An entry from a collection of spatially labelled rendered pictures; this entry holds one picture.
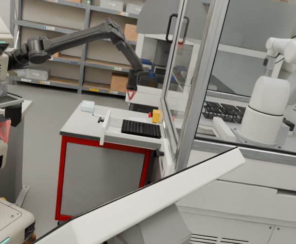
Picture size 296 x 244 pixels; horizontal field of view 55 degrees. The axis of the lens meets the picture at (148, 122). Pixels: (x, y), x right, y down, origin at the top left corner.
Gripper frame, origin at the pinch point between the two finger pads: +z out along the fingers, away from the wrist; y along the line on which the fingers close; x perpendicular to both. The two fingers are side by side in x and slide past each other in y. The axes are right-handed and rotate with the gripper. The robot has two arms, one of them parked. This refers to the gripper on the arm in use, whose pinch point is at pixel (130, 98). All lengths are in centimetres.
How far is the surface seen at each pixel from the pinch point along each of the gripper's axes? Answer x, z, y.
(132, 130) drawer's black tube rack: 0.1, 7.1, -35.6
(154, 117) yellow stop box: -17.2, 10.9, -1.9
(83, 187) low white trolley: 25, 59, -17
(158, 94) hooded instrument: -28, 9, 48
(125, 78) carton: -23, 68, 345
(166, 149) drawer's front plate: -13, 4, -62
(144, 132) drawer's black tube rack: -6.1, 7.0, -37.7
